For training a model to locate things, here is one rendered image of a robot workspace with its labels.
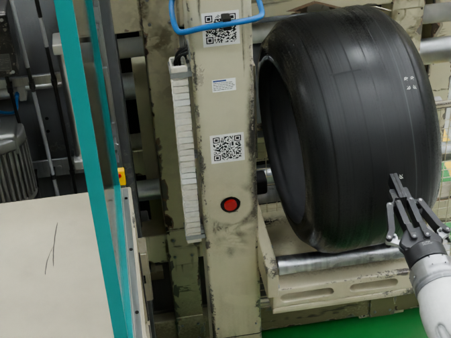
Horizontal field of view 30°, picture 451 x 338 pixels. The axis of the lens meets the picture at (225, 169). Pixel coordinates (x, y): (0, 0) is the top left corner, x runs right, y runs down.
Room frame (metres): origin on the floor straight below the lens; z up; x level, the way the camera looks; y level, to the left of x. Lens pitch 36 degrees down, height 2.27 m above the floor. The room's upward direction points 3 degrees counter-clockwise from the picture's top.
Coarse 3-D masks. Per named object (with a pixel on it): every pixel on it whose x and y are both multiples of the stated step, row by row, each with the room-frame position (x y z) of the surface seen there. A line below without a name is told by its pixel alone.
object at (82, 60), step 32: (64, 0) 0.80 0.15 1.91; (64, 32) 0.80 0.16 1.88; (96, 32) 1.33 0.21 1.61; (96, 64) 1.26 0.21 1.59; (96, 96) 1.10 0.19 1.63; (96, 128) 0.96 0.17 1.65; (96, 160) 0.80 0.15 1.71; (96, 192) 0.80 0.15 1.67; (96, 224) 0.80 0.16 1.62; (128, 288) 1.04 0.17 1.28; (128, 320) 0.97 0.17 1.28
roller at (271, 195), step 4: (268, 188) 1.77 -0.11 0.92; (272, 188) 1.77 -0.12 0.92; (276, 188) 1.76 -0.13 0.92; (268, 192) 1.76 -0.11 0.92; (272, 192) 1.76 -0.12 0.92; (276, 192) 1.76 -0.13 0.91; (260, 196) 1.75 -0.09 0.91; (264, 196) 1.75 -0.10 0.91; (268, 196) 1.75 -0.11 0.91; (272, 196) 1.75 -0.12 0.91; (276, 196) 1.75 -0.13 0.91; (260, 200) 1.75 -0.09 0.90; (264, 200) 1.75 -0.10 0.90; (268, 200) 1.75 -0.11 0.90; (272, 200) 1.75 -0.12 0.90; (276, 200) 1.75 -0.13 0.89
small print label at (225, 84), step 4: (212, 80) 1.53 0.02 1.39; (216, 80) 1.53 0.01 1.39; (220, 80) 1.53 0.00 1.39; (224, 80) 1.53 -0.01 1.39; (228, 80) 1.53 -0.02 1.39; (232, 80) 1.53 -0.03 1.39; (212, 84) 1.53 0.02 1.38; (216, 84) 1.53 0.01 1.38; (220, 84) 1.53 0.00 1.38; (224, 84) 1.53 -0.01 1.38; (228, 84) 1.53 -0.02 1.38; (232, 84) 1.53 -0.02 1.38; (212, 88) 1.53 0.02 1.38; (216, 88) 1.53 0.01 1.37; (220, 88) 1.53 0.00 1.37; (224, 88) 1.53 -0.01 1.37; (228, 88) 1.53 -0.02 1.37; (232, 88) 1.53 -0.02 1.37; (216, 92) 1.53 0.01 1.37
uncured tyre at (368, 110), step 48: (288, 48) 1.61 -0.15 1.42; (336, 48) 1.56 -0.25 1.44; (384, 48) 1.56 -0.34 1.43; (288, 96) 1.89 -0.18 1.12; (336, 96) 1.46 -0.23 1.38; (384, 96) 1.46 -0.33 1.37; (432, 96) 1.50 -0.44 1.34; (288, 144) 1.84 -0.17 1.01; (336, 144) 1.40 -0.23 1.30; (384, 144) 1.41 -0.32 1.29; (432, 144) 1.43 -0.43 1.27; (288, 192) 1.67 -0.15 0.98; (336, 192) 1.37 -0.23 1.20; (384, 192) 1.38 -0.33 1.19; (432, 192) 1.41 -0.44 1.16; (336, 240) 1.39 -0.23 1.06; (384, 240) 1.43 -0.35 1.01
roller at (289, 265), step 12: (312, 252) 1.51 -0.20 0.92; (348, 252) 1.50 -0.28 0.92; (360, 252) 1.50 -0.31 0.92; (372, 252) 1.50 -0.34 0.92; (384, 252) 1.50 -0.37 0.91; (396, 252) 1.50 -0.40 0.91; (288, 264) 1.47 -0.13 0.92; (300, 264) 1.48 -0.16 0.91; (312, 264) 1.48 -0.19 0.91; (324, 264) 1.48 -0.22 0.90; (336, 264) 1.48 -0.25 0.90; (348, 264) 1.49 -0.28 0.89
